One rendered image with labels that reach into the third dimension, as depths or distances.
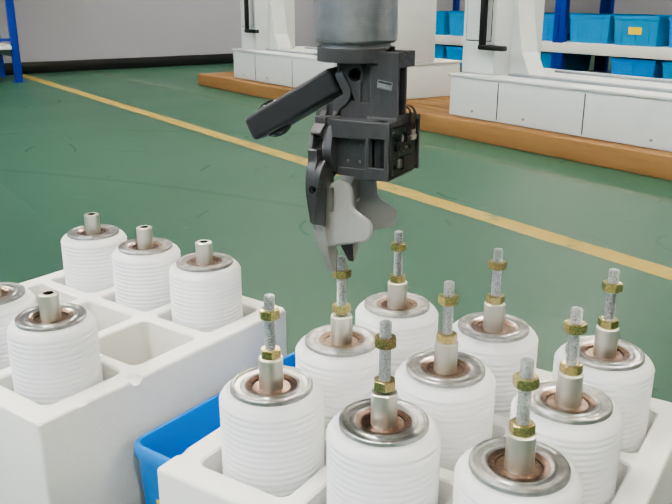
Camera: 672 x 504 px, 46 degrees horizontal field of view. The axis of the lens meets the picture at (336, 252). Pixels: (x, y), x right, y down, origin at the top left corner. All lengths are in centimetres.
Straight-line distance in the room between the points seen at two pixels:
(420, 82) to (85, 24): 366
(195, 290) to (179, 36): 647
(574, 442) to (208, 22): 703
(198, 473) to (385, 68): 40
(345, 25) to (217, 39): 691
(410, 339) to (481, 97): 272
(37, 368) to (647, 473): 62
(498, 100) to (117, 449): 277
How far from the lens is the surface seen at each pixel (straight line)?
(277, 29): 528
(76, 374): 91
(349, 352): 78
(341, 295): 79
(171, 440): 96
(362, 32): 70
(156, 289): 112
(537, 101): 332
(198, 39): 752
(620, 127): 308
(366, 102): 72
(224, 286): 103
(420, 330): 88
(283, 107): 76
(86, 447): 91
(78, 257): 121
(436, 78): 432
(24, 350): 90
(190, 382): 99
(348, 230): 73
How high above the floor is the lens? 59
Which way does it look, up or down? 18 degrees down
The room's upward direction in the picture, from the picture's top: straight up
